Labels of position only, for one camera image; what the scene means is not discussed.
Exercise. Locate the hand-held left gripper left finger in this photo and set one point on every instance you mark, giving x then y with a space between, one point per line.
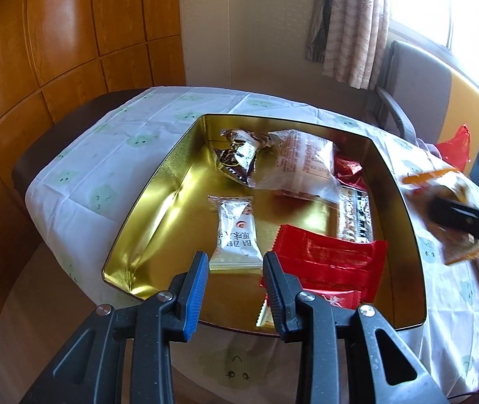
195 294

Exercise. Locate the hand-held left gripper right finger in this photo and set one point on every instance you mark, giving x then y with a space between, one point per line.
274 290

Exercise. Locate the orange red snack packet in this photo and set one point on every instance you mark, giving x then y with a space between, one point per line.
428 176

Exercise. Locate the large red snack packet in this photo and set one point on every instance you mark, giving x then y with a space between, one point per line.
328 256

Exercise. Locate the white snack packet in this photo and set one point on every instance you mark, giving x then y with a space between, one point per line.
235 235

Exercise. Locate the red star-print snack packet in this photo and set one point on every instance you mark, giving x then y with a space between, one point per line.
340 299

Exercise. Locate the gold metal tin box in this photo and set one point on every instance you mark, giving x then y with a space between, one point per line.
172 227

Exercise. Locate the silver dark snack packet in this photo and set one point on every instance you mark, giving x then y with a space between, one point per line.
239 155

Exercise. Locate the red plastic bag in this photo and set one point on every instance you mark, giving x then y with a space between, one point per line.
456 147

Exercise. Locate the clear peanut bar packet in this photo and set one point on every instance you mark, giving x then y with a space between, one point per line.
355 214

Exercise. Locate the yellow seat cushion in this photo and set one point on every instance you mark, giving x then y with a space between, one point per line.
464 109

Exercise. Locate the small red snack packet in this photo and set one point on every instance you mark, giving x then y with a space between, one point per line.
349 170

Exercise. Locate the large clear red-printed snack packet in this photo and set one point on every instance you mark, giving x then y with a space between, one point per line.
302 160

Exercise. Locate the grey armchair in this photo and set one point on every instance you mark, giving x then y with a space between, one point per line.
416 75

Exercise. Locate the white green-printed tablecloth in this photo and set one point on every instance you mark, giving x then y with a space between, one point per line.
96 164

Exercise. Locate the dark brown table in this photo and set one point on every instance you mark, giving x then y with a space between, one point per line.
46 151

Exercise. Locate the window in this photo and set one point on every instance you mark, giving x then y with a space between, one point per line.
428 0

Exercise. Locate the beige patterned curtain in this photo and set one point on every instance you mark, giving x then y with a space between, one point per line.
353 25

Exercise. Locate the wooden panelled cabinet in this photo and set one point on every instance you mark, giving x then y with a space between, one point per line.
63 42

